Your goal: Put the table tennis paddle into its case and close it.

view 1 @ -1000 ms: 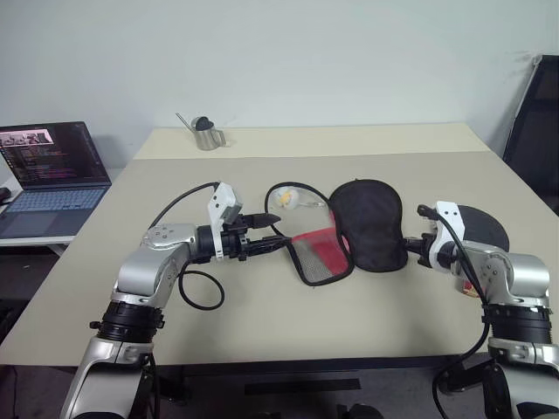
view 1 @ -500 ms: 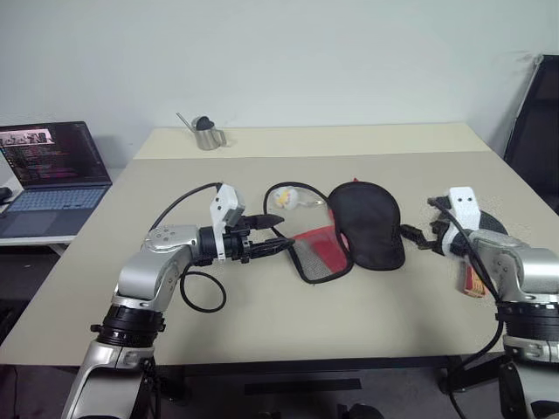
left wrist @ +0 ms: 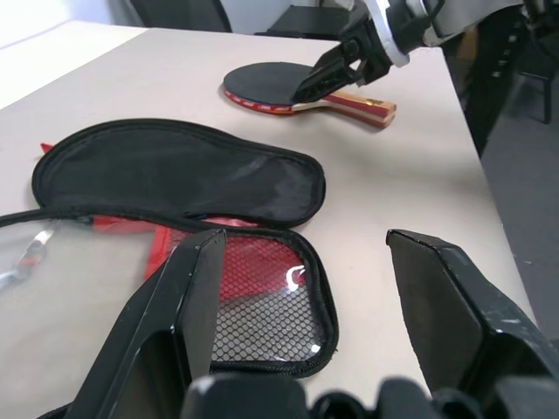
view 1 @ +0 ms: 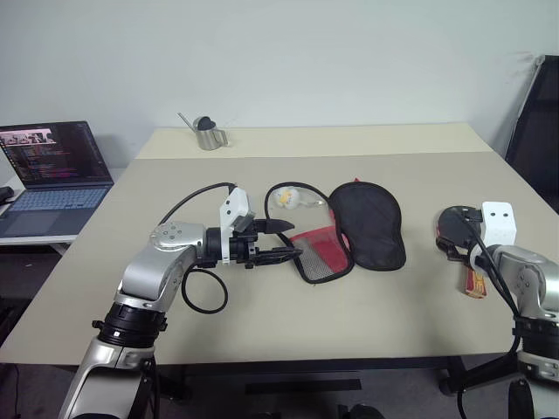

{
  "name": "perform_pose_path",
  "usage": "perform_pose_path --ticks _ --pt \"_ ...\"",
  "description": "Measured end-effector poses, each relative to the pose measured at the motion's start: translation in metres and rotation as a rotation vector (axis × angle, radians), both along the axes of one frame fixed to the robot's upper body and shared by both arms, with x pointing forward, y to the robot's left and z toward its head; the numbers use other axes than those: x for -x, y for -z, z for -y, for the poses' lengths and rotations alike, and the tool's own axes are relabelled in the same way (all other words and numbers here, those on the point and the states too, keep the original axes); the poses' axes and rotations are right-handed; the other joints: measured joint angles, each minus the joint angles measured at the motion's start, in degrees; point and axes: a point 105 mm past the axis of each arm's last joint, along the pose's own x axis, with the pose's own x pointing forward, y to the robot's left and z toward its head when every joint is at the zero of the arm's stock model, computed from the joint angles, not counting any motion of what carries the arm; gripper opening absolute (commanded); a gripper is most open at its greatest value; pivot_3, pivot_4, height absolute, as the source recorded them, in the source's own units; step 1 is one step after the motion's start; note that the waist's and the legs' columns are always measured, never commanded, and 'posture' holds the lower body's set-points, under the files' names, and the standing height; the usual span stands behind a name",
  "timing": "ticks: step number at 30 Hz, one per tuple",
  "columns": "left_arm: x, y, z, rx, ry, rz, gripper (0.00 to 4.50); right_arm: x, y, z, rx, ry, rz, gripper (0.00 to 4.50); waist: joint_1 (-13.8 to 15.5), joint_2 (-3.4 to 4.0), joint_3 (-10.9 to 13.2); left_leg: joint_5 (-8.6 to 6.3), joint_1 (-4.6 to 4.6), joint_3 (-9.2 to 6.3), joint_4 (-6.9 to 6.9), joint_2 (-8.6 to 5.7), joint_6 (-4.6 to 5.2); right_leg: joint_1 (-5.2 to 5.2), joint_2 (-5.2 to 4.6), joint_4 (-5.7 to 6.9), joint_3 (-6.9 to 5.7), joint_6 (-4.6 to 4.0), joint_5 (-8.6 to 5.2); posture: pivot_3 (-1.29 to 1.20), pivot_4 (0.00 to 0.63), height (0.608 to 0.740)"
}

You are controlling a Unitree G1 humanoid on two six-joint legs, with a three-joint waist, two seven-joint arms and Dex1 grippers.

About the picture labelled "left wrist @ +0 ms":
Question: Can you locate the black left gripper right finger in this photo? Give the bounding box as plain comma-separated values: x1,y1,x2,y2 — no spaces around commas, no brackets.
385,229,559,396

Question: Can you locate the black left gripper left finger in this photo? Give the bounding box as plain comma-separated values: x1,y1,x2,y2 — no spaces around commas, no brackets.
73,228,228,419

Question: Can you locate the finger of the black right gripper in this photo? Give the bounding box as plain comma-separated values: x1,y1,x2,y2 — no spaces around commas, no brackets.
311,40,360,80
291,62,367,106

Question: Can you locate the table tennis paddle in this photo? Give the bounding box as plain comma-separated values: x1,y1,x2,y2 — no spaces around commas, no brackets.
222,60,397,129

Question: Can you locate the black and red paddle case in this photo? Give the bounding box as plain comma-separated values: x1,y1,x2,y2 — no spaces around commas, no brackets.
0,116,341,419

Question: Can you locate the black chair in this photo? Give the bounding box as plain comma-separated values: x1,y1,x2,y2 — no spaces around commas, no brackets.
138,0,233,34
255,0,355,41

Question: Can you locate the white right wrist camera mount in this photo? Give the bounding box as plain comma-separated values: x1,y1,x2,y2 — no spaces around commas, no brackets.
364,0,412,69

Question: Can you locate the black metal table frame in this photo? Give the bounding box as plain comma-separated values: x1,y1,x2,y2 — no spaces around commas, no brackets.
445,17,559,156

